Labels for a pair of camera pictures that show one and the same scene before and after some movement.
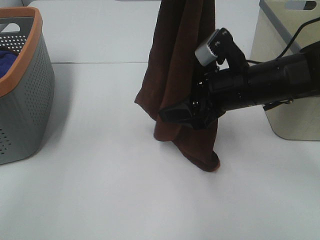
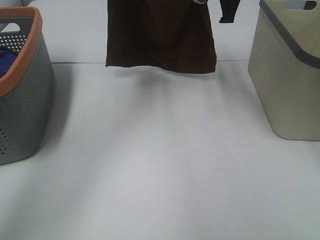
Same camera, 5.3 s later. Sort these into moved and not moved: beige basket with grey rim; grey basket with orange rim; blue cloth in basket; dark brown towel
Moved: dark brown towel
Not moved: beige basket with grey rim; grey basket with orange rim; blue cloth in basket
